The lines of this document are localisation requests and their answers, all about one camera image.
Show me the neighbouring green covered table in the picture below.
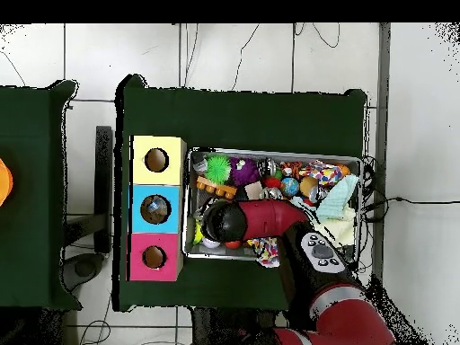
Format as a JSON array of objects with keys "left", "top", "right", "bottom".
[{"left": 0, "top": 79, "right": 82, "bottom": 312}]

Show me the orange plastic toy brick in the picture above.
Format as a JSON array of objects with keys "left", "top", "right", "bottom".
[{"left": 195, "top": 175, "right": 238, "bottom": 199}]

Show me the blue globe ball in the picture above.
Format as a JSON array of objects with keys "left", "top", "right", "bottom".
[{"left": 279, "top": 176, "right": 300, "bottom": 199}]

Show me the purple monster toy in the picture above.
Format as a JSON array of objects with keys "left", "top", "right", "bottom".
[{"left": 229, "top": 156, "right": 261, "bottom": 187}]

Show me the small wooden cube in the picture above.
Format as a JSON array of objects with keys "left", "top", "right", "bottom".
[{"left": 244, "top": 181, "right": 265, "bottom": 201}]

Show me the green spiky rubber ball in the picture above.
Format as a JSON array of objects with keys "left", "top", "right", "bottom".
[{"left": 204, "top": 154, "right": 232, "bottom": 185}]

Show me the wooden box with three holes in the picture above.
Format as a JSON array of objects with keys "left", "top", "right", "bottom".
[{"left": 127, "top": 134, "right": 189, "bottom": 283}]

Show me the crumpled polka dot cloth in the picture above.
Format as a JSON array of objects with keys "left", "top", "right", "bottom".
[{"left": 297, "top": 159, "right": 351, "bottom": 189}]

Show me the knotted polka dot cloth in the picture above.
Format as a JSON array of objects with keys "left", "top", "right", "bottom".
[{"left": 247, "top": 236, "right": 280, "bottom": 269}]

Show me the mint green waffle cloth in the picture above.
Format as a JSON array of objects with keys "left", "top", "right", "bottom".
[{"left": 315, "top": 173, "right": 360, "bottom": 222}]

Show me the cream waffle cloth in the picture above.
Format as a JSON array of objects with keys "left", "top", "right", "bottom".
[{"left": 319, "top": 206, "right": 357, "bottom": 247}]

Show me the shallow clear mesh bin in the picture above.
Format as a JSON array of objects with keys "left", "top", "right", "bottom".
[{"left": 181, "top": 147, "right": 364, "bottom": 267}]

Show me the dark green tablecloth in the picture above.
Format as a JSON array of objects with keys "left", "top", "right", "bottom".
[{"left": 112, "top": 73, "right": 368, "bottom": 313}]

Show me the orange round object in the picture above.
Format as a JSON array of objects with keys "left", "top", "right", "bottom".
[{"left": 0, "top": 157, "right": 14, "bottom": 208}]

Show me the black floor cable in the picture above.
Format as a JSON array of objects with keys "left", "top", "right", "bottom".
[{"left": 360, "top": 195, "right": 460, "bottom": 224}]

